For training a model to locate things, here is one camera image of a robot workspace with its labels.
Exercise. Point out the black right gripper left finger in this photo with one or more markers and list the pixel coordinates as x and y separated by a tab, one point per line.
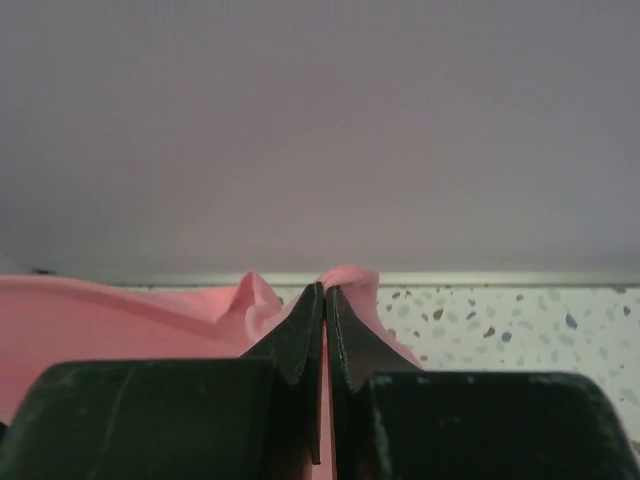
256	416

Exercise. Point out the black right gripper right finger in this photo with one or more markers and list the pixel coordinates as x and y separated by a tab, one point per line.
393	420

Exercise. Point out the pink t-shirt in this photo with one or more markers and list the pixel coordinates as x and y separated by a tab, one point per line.
47	320

